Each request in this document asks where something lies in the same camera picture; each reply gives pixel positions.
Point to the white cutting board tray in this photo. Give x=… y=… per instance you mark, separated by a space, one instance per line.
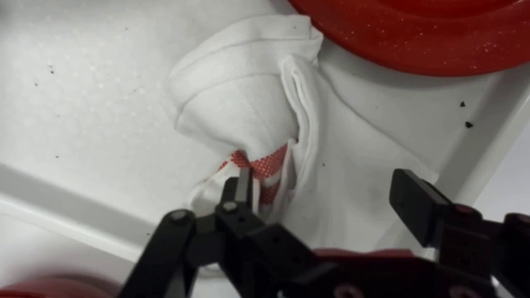
x=90 y=155

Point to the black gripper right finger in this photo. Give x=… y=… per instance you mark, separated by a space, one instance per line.
x=467 y=244

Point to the white towel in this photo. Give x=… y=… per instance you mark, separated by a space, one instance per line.
x=253 y=93

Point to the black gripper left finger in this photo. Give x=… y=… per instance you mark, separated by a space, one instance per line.
x=258 y=261

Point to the red plate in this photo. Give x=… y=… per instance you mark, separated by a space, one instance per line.
x=427 y=37

